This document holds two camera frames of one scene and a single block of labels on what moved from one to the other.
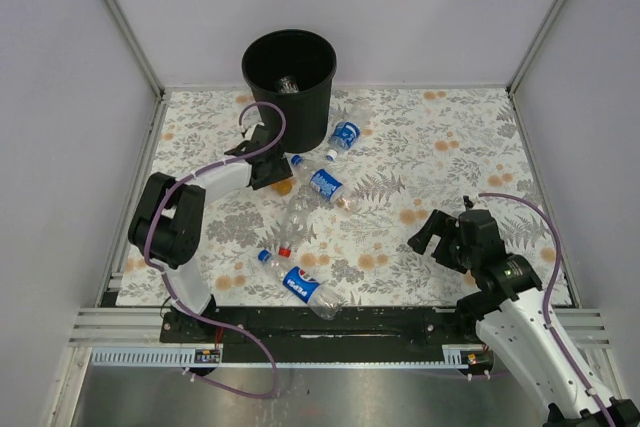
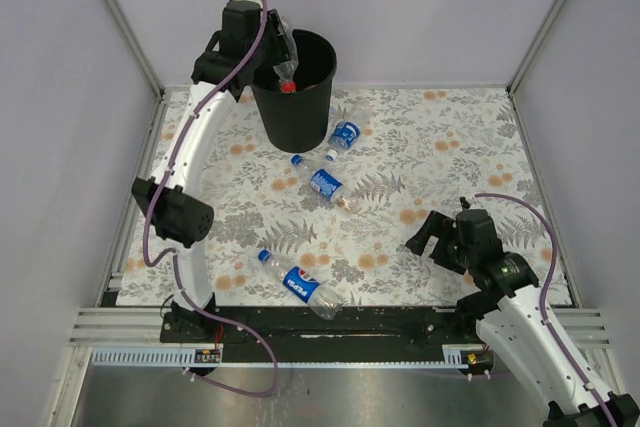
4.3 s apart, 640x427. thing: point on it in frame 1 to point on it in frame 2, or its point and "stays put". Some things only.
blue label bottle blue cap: [322, 182] stays put
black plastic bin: [294, 69] stays put
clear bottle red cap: [298, 215] to [287, 71]
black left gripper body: [278, 168] to [259, 57]
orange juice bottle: [284, 187] to [308, 88]
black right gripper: [439, 224] stays put
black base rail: [354, 335] stays put
